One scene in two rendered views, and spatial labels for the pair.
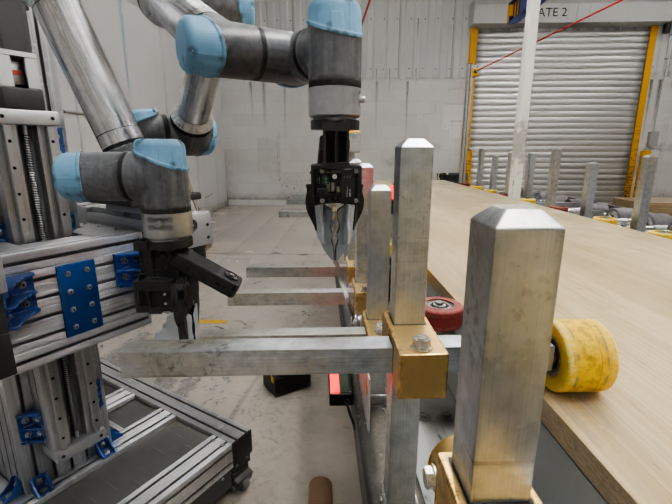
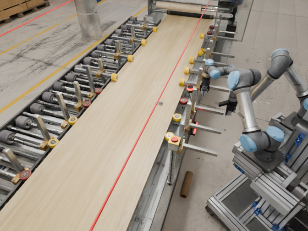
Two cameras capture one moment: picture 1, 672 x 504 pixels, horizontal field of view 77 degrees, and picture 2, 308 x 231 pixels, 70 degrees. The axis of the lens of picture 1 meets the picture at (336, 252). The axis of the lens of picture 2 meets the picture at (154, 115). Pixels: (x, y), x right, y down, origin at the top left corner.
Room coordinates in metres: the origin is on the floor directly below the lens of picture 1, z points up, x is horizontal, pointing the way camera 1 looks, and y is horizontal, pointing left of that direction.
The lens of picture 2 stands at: (2.39, 0.17, 2.31)
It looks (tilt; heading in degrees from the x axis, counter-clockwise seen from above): 43 degrees down; 201
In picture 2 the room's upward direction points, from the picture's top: straight up
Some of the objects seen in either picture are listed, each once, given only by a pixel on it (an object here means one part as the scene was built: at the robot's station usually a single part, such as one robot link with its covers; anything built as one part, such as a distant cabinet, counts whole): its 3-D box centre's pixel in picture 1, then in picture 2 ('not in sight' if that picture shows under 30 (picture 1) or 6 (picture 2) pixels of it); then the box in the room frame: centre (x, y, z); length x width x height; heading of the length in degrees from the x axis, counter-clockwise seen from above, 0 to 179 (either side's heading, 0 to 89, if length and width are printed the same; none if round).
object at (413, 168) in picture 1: (405, 344); (197, 87); (0.47, -0.08, 0.94); 0.03 x 0.03 x 0.48; 2
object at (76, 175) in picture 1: (104, 176); not in sight; (0.68, 0.37, 1.12); 0.11 x 0.11 x 0.08; 0
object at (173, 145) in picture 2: (349, 142); (174, 143); (1.48, -0.05, 1.18); 0.07 x 0.07 x 0.08; 2
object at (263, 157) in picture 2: not in sight; (266, 149); (1.22, 0.55, 1.09); 0.15 x 0.15 x 0.10
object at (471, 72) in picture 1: (467, 136); not in sight; (3.57, -1.08, 1.25); 0.15 x 0.08 x 1.10; 2
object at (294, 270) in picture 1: (322, 271); (191, 147); (1.17, 0.04, 0.82); 0.43 x 0.03 x 0.04; 92
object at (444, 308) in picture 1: (437, 332); (183, 103); (0.68, -0.18, 0.85); 0.08 x 0.08 x 0.11
